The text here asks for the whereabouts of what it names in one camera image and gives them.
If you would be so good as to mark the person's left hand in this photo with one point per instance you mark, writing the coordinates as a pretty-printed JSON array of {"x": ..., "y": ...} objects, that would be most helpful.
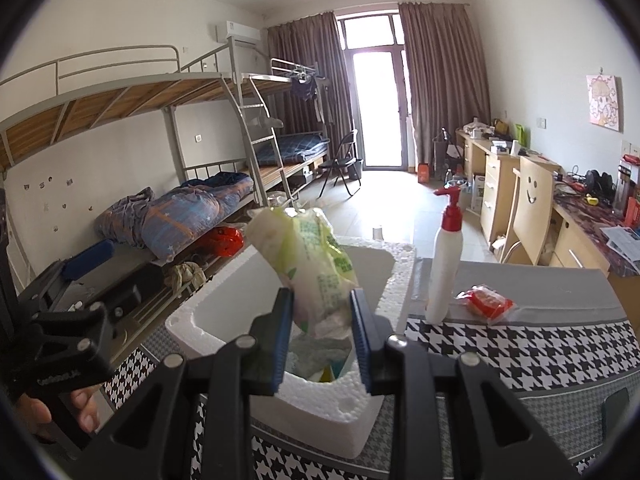
[{"x": 87, "y": 405}]

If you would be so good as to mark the dark hanging clothes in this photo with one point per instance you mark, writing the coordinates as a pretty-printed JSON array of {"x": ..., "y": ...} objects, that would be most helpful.
[{"x": 304, "y": 89}]

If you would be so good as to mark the glass balcony door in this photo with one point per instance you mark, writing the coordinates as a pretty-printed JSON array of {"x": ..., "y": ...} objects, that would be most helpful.
[{"x": 375, "y": 100}]

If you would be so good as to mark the smiley face wooden chair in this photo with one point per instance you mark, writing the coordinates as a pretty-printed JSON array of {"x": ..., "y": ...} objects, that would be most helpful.
[{"x": 530, "y": 210}]

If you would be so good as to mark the red snack packet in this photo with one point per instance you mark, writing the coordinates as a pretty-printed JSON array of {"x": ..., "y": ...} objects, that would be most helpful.
[{"x": 485, "y": 302}]

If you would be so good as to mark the pink wall picture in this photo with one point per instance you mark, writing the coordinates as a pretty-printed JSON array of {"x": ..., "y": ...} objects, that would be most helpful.
[{"x": 605, "y": 102}]

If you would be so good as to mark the beige cloth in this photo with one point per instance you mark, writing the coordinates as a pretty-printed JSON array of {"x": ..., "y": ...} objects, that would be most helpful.
[{"x": 185, "y": 275}]

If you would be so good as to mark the blue orange quilt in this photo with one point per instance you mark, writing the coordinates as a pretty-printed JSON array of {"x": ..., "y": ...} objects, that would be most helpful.
[{"x": 190, "y": 215}]

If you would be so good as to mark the black trash bin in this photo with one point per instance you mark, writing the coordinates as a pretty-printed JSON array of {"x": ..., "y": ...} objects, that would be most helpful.
[{"x": 355, "y": 170}]

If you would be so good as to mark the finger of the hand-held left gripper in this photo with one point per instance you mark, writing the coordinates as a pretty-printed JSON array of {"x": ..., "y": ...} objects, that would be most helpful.
[
  {"x": 120, "y": 297},
  {"x": 90, "y": 257}
]

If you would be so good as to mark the houndstooth tablecloth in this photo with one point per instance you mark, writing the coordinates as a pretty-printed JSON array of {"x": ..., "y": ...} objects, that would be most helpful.
[{"x": 525, "y": 355}]

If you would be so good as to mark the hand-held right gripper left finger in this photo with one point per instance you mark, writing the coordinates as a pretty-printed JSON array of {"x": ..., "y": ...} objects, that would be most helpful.
[{"x": 282, "y": 340}]

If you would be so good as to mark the metal bunk bed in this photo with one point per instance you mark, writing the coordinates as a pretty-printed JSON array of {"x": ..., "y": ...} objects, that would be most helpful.
[
  {"x": 100, "y": 105},
  {"x": 280, "y": 67}
]

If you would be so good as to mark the black trolley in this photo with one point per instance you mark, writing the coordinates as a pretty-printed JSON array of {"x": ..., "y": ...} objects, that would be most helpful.
[{"x": 445, "y": 155}]

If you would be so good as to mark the red plastic bag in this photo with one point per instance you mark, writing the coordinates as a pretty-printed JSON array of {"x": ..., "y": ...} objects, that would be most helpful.
[{"x": 222, "y": 242}]

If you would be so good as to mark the printed paper sheets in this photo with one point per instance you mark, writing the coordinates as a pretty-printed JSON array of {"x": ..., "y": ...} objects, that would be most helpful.
[{"x": 622, "y": 242}]

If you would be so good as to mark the black headphones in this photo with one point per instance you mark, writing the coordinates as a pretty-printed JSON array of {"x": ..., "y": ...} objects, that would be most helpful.
[{"x": 599, "y": 182}]

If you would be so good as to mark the dark smartphone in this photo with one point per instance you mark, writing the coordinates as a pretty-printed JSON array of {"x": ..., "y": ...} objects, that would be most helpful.
[{"x": 616, "y": 407}]

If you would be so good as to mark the small yellow object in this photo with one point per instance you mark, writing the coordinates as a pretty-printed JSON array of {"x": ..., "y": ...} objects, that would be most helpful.
[{"x": 593, "y": 200}]

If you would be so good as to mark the white foam box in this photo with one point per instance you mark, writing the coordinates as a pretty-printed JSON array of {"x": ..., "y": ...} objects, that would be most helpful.
[{"x": 320, "y": 410}]

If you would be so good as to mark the blue checked bedding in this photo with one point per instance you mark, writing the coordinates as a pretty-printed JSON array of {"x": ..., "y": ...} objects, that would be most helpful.
[{"x": 295, "y": 149}]

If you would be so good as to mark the small clear cup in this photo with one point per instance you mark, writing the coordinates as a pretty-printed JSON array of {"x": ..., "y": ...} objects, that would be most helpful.
[{"x": 378, "y": 233}]

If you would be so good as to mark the green printed plastic bag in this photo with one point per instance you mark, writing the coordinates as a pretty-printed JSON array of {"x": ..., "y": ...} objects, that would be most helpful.
[{"x": 310, "y": 260}]

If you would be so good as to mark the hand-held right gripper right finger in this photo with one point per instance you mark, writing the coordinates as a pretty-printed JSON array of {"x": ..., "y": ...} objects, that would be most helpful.
[{"x": 360, "y": 340}]

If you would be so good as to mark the brown curtain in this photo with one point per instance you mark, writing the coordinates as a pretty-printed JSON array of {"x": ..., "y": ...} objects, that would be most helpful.
[
  {"x": 305, "y": 50},
  {"x": 445, "y": 85}
]

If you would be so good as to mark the white red pump bottle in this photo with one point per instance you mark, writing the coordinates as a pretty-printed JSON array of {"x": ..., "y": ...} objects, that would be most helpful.
[{"x": 442, "y": 270}]

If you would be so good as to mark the black folding chair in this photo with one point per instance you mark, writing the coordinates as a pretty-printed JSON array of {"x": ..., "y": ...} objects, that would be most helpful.
[{"x": 342, "y": 165}]

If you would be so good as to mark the orange container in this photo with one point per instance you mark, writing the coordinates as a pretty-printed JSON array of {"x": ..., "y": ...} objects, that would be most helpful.
[{"x": 424, "y": 172}]

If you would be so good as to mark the row of toiletry bottles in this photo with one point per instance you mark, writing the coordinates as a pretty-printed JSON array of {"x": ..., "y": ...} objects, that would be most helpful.
[{"x": 630, "y": 190}]

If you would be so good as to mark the wooden desk with drawers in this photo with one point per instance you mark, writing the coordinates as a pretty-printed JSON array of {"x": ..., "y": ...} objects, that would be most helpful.
[{"x": 492, "y": 180}]

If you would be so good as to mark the green paper bag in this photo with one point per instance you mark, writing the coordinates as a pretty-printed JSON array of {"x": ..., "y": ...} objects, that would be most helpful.
[{"x": 519, "y": 133}]

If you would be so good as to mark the white air conditioner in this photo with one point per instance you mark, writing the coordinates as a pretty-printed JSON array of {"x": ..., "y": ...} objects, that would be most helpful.
[{"x": 239, "y": 35}]

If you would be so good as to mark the metal bunk bed ladder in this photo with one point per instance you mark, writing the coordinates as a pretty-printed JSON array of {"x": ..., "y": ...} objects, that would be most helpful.
[{"x": 260, "y": 135}]

